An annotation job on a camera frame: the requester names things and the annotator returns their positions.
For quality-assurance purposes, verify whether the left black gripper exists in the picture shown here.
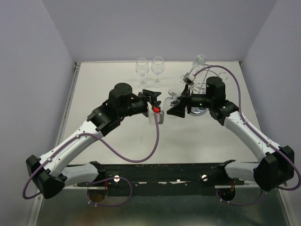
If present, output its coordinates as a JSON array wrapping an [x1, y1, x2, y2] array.
[[119, 89, 161, 118]]

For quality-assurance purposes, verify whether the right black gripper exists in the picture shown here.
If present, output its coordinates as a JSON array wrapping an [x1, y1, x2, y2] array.
[[167, 83, 214, 118]]

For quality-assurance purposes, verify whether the clear wine glass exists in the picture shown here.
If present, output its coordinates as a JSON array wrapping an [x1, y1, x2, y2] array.
[[135, 57, 149, 89]]

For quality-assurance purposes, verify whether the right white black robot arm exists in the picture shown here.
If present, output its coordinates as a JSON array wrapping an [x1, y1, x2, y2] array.
[[167, 77, 294, 191]]

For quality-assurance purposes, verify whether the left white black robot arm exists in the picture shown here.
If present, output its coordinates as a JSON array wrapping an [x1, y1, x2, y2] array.
[[22, 83, 164, 200]]

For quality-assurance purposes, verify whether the chrome wine glass rack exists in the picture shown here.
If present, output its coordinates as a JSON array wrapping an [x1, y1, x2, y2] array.
[[189, 69, 228, 116]]

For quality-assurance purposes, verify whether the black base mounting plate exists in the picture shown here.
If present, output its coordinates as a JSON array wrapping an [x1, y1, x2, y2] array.
[[59, 162, 244, 196]]

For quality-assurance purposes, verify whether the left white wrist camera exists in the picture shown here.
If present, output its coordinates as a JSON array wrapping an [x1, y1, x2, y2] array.
[[147, 102, 165, 124]]

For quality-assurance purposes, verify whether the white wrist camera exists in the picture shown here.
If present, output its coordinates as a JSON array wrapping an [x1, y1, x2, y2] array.
[[147, 102, 165, 124], [182, 73, 196, 86]]

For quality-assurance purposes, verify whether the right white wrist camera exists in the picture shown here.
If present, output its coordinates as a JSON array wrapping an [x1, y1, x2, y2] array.
[[182, 73, 196, 86]]

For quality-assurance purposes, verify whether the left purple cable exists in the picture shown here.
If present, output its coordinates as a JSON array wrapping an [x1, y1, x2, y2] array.
[[22, 110, 165, 208]]

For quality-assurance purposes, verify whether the aluminium left side rail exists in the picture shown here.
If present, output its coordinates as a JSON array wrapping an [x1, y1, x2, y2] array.
[[55, 62, 81, 147]]

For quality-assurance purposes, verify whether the aluminium rail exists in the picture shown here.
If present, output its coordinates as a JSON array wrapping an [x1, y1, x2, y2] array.
[[37, 168, 287, 189], [55, 62, 81, 147]]

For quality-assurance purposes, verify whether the aluminium front rail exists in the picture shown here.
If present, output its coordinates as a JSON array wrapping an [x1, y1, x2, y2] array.
[[37, 168, 287, 189]]

